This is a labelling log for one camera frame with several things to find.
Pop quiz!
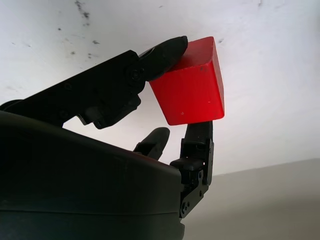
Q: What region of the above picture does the red wooden block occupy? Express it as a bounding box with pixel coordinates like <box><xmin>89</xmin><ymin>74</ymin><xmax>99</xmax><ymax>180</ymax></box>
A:
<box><xmin>148</xmin><ymin>36</ymin><xmax>226</xmax><ymax>127</ymax></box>

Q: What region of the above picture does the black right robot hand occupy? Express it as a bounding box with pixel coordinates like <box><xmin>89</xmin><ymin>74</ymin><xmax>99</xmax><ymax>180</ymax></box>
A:
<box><xmin>0</xmin><ymin>35</ymin><xmax>216</xmax><ymax>240</ymax></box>

